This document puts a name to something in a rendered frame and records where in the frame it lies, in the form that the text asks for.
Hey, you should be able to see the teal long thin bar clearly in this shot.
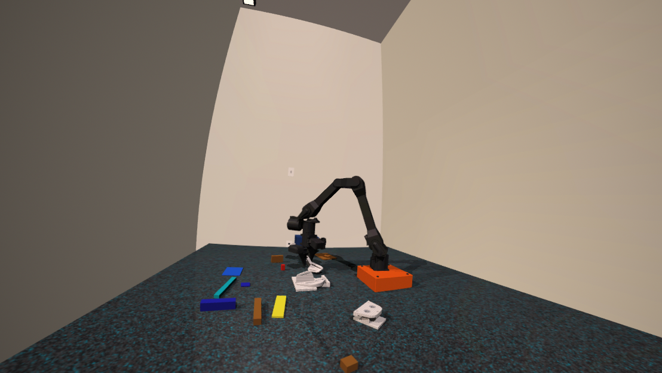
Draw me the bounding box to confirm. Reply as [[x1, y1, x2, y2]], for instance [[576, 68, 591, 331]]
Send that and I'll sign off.
[[214, 277, 237, 298]]

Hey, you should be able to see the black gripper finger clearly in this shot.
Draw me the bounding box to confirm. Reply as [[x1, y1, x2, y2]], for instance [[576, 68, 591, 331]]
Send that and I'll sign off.
[[299, 252, 309, 267], [307, 249, 319, 262]]

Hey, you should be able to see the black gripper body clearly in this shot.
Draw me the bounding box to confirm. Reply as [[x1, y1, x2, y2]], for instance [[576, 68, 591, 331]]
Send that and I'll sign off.
[[288, 232, 317, 253]]

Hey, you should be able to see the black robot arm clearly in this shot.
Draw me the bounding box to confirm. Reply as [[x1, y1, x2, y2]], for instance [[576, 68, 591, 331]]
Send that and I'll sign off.
[[287, 176, 389, 271]]

